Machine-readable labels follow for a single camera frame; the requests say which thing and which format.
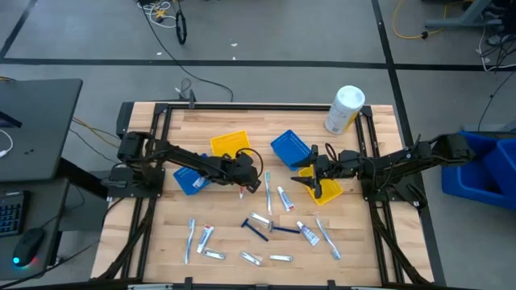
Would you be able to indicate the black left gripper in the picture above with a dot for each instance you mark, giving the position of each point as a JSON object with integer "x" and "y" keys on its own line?
{"x": 242, "y": 171}

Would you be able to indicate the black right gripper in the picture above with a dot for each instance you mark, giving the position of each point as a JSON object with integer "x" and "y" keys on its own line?
{"x": 330, "y": 167}

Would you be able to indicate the small white toothpaste tube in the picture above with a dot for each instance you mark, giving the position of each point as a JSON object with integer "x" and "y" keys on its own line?
{"x": 241, "y": 194}
{"x": 308, "y": 233}
{"x": 205, "y": 238}
{"x": 198, "y": 182}
{"x": 285, "y": 198}

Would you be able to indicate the green white toothbrush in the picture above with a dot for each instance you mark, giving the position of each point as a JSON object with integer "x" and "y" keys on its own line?
{"x": 267, "y": 193}

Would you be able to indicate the dark blue disposable razor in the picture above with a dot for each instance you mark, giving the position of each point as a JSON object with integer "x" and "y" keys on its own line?
{"x": 255, "y": 231}
{"x": 286, "y": 230}

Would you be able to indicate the blue white toothbrush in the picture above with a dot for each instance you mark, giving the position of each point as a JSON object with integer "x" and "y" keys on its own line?
{"x": 189, "y": 241}
{"x": 327, "y": 237}

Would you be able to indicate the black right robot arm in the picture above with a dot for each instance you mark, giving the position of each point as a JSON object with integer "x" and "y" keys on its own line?
{"x": 403, "y": 159}

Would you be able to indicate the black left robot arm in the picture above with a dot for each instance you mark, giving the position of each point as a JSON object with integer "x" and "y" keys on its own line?
{"x": 189, "y": 157}

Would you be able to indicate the yellow plastic basket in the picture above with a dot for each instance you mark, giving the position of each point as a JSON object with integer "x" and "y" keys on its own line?
{"x": 330, "y": 191}
{"x": 230, "y": 141}

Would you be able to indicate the blue plastic basket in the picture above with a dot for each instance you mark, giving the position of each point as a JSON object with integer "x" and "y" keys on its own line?
{"x": 185, "y": 181}
{"x": 288, "y": 147}

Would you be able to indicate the white wipes canister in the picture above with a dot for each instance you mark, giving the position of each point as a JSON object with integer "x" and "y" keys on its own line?
{"x": 342, "y": 110}

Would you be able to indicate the black corner plate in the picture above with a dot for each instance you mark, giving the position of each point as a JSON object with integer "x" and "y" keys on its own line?
{"x": 124, "y": 118}

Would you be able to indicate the large blue storage bin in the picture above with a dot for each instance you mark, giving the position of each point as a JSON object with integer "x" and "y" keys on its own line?
{"x": 463, "y": 181}

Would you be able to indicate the black keyboard desk shelf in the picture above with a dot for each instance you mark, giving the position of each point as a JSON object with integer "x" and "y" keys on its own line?
{"x": 40, "y": 205}

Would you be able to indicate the black desk top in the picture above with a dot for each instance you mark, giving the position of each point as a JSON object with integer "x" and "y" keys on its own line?
{"x": 40, "y": 121}

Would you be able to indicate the gray desk leg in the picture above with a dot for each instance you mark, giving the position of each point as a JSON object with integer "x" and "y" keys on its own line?
{"x": 463, "y": 22}

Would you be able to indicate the black computer mouse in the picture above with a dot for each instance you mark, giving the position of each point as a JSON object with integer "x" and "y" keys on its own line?
{"x": 28, "y": 246}

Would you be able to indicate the black backlit keyboard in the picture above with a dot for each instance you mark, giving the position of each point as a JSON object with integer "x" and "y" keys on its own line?
{"x": 10, "y": 213}

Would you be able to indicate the black monitor edge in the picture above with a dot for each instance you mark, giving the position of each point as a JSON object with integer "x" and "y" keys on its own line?
{"x": 8, "y": 120}

